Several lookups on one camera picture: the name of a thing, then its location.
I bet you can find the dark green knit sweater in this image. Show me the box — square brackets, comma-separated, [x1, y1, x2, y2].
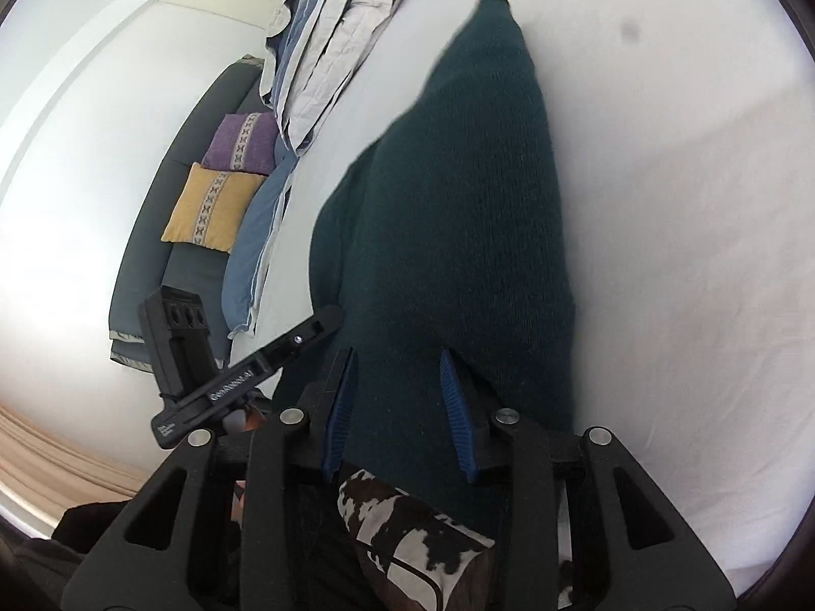
[272, 0, 575, 535]

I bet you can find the left hand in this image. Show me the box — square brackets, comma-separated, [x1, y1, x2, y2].
[221, 391, 272, 434]

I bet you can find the black white patterned bag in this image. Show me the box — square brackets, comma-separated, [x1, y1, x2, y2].
[337, 465, 501, 609]

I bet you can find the blue pillow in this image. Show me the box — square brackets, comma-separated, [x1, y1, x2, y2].
[221, 141, 298, 341]

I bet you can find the yellow patterned cushion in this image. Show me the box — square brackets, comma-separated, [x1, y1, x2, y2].
[160, 163, 265, 254]

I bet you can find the purple patterned cushion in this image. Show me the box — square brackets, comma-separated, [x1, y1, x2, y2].
[200, 112, 278, 177]

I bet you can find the white bed sheet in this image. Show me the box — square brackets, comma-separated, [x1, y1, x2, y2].
[233, 0, 813, 592]

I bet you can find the folded grey blue duvet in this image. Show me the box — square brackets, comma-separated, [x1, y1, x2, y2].
[260, 0, 402, 156]

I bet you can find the left black tracking camera box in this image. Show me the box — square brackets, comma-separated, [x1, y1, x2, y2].
[138, 286, 218, 403]

